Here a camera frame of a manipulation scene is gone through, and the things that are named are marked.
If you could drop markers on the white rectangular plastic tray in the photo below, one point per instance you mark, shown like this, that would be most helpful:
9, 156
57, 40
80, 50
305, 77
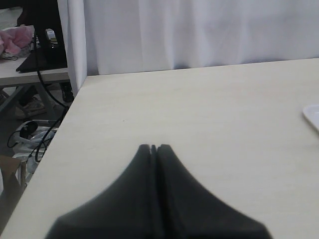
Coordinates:
311, 114

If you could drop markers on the white sneaker on floor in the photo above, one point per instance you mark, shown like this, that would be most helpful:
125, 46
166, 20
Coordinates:
33, 108

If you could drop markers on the white power strip clutter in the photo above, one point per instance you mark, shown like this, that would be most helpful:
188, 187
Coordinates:
30, 141

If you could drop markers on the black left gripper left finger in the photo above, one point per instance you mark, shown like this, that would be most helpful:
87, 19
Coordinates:
127, 209

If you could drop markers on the black stand on side table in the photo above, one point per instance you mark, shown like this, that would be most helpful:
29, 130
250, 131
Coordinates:
44, 16

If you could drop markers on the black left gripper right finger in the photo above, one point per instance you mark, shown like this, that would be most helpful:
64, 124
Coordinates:
190, 211

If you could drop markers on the white side table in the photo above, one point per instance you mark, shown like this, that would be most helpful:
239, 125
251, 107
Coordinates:
9, 77

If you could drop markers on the white backdrop curtain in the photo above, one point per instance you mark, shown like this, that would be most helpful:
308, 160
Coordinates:
126, 36

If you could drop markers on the cardboard box on floor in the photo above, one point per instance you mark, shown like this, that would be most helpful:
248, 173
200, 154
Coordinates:
13, 176

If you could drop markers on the pink cloth on side table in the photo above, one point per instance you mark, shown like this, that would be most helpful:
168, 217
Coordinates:
15, 42

